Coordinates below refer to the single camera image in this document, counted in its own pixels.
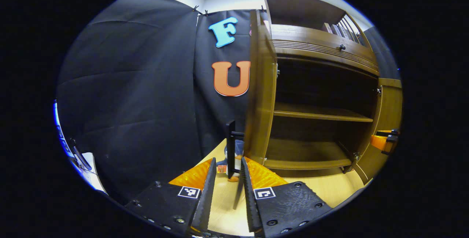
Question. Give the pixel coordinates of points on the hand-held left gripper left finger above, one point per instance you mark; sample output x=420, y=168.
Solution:
x=165, y=205

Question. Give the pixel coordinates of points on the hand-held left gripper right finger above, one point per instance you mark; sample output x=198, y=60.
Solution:
x=289, y=205

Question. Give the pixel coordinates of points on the wooden double-door shoe cabinet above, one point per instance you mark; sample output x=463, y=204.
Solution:
x=315, y=47

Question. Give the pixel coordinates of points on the penguin plush toy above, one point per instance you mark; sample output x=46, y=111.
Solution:
x=238, y=163

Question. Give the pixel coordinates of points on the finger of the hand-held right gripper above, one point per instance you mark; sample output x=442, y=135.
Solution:
x=388, y=133
x=381, y=142

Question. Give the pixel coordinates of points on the wooden shoe cabinet door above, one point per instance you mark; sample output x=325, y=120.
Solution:
x=388, y=113
x=262, y=102

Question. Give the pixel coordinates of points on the black backdrop cloth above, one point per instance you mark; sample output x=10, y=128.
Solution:
x=128, y=102

